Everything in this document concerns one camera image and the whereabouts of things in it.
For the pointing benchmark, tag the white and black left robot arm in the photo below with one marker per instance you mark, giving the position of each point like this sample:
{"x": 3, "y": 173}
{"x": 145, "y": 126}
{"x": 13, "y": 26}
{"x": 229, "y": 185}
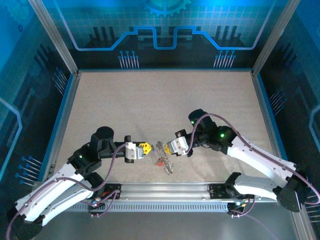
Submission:
{"x": 50, "y": 195}

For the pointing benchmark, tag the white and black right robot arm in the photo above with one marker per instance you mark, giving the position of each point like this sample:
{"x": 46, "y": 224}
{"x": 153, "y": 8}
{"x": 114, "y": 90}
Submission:
{"x": 262, "y": 157}

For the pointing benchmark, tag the blue table border strip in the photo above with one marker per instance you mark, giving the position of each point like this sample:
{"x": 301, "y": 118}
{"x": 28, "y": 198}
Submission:
{"x": 58, "y": 125}
{"x": 272, "y": 112}

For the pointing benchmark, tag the long aluminium base rail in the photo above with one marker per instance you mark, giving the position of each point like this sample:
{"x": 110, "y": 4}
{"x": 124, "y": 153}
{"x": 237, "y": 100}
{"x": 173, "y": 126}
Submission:
{"x": 165, "y": 191}

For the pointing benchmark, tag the aluminium table side rail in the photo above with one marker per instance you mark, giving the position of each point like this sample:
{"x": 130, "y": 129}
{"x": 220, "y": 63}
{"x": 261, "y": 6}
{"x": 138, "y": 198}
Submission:
{"x": 267, "y": 112}
{"x": 64, "y": 125}

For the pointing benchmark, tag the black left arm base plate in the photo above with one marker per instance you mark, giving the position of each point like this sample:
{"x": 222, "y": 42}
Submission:
{"x": 113, "y": 191}

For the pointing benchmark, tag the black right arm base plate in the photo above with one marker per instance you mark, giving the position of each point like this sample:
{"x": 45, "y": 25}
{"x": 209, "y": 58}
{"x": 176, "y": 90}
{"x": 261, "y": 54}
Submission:
{"x": 216, "y": 191}

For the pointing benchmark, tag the thin aluminium table rail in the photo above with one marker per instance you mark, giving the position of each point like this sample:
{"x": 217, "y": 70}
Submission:
{"x": 165, "y": 70}

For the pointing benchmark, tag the steel base plate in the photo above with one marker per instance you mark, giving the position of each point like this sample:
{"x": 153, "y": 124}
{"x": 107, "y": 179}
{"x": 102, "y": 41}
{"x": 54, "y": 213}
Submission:
{"x": 162, "y": 227}

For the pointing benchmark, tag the aluminium frame post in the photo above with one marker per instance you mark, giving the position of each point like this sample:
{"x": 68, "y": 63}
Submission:
{"x": 274, "y": 37}
{"x": 55, "y": 37}

